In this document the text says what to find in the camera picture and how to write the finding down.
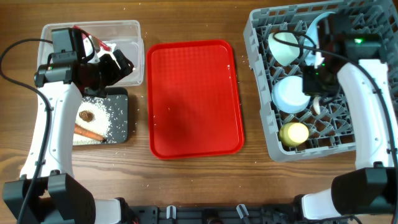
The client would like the white plastic spoon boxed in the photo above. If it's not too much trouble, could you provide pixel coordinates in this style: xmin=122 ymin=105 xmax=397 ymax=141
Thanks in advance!
xmin=313 ymin=96 xmax=321 ymax=115

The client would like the red snack wrapper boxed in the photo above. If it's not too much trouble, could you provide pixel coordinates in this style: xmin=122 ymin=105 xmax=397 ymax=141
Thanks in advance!
xmin=73 ymin=26 xmax=111 ymax=53

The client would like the light blue bowl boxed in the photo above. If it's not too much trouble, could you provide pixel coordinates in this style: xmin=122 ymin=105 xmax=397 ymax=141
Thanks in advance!
xmin=271 ymin=76 xmax=310 ymax=114

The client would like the brown food scrap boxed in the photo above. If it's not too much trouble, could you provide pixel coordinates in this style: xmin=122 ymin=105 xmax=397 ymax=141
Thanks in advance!
xmin=78 ymin=110 xmax=95 ymax=123

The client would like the light blue plate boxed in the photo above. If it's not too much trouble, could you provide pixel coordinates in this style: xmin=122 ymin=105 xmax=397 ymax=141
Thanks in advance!
xmin=305 ymin=12 xmax=333 ymax=67

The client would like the green bowl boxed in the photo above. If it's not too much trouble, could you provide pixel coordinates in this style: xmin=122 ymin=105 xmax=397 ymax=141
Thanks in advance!
xmin=268 ymin=32 xmax=300 ymax=66

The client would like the white rice pile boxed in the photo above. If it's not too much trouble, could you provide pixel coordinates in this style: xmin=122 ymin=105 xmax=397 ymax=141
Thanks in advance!
xmin=72 ymin=95 xmax=128 ymax=146

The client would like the orange carrot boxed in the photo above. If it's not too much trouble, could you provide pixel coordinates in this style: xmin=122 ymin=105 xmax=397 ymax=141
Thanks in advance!
xmin=74 ymin=124 xmax=106 ymax=142

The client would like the yellow cup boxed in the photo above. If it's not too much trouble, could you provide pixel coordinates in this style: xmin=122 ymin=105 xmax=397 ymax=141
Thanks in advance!
xmin=279 ymin=123 xmax=309 ymax=147

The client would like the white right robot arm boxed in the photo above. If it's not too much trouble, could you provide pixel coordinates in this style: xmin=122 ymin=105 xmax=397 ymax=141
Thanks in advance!
xmin=300 ymin=13 xmax=397 ymax=221

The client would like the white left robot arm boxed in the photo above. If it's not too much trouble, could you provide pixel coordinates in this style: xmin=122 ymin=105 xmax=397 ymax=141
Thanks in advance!
xmin=3 ymin=50 xmax=139 ymax=223

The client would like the grey-blue dishwasher rack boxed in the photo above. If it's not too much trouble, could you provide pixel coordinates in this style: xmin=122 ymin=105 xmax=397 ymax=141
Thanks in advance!
xmin=243 ymin=1 xmax=397 ymax=162

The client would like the black tray bin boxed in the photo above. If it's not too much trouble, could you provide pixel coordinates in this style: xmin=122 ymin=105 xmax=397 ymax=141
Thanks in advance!
xmin=71 ymin=87 xmax=129 ymax=146

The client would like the clear plastic bin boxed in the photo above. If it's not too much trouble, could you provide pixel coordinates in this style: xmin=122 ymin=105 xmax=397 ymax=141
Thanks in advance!
xmin=41 ymin=20 xmax=145 ymax=86

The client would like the red plastic tray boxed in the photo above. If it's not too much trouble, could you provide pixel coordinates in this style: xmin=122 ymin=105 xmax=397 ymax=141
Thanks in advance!
xmin=146 ymin=40 xmax=244 ymax=160

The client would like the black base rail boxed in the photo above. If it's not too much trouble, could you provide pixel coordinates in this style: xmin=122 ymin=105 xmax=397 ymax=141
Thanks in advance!
xmin=130 ymin=204 xmax=298 ymax=224

